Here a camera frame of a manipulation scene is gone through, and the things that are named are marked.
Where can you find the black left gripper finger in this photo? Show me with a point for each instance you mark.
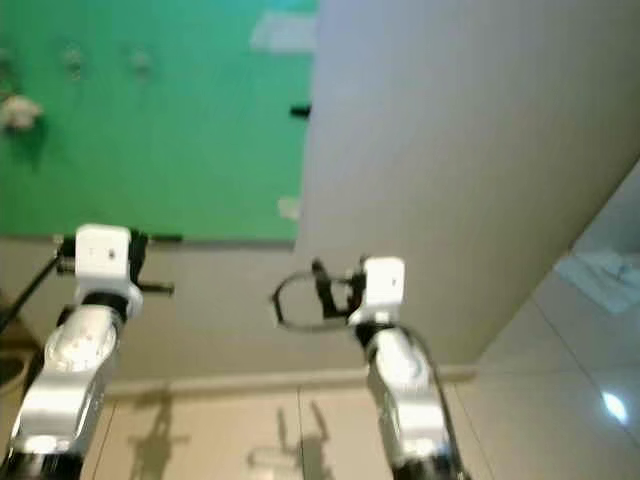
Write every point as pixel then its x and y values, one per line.
pixel 160 239
pixel 158 289

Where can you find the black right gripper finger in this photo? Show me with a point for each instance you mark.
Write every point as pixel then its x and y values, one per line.
pixel 321 288
pixel 357 264

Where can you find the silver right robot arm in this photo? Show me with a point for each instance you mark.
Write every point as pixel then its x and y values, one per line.
pixel 405 400

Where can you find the green backdrop sheet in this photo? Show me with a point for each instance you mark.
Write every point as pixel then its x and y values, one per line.
pixel 180 160

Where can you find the clear tape piece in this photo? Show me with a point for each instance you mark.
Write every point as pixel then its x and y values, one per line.
pixel 289 208
pixel 282 30

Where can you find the white paper sheet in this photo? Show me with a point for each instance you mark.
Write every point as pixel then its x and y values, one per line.
pixel 600 280

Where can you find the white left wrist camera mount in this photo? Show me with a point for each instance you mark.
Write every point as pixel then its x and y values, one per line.
pixel 105 262

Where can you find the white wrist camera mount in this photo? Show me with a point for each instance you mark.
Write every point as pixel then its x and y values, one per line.
pixel 105 262
pixel 382 288

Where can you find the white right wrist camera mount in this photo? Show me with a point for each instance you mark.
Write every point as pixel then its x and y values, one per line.
pixel 382 288

